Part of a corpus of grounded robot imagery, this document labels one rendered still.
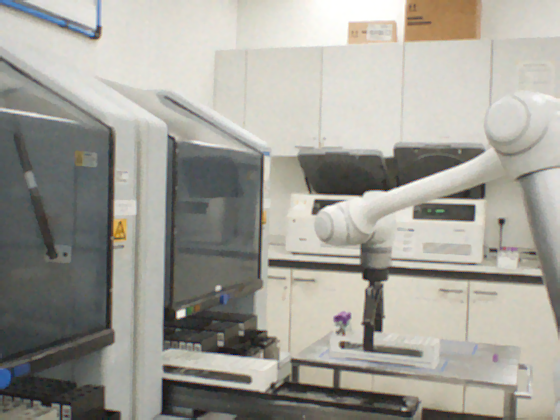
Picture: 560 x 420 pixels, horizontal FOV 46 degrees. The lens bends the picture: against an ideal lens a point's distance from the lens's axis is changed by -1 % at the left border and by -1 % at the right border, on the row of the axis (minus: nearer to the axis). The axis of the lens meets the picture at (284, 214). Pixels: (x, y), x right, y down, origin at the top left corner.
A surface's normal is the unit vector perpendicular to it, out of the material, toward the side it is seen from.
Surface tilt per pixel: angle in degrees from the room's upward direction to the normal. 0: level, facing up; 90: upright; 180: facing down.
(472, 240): 90
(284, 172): 90
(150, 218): 90
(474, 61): 90
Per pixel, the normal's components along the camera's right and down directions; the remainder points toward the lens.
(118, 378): 0.95, 0.04
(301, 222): -0.35, 0.03
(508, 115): -0.72, -0.09
